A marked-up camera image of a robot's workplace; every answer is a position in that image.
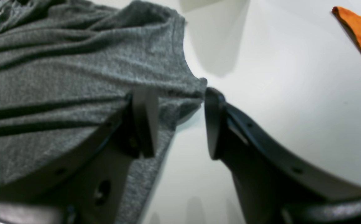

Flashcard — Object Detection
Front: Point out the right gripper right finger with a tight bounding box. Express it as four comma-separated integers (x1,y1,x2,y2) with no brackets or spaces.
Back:
204,87,361,224

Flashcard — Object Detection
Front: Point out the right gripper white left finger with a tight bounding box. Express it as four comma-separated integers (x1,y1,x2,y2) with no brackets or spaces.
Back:
0,86,159,224

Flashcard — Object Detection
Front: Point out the dark grey t-shirt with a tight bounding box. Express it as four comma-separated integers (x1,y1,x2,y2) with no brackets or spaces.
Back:
0,0,206,224

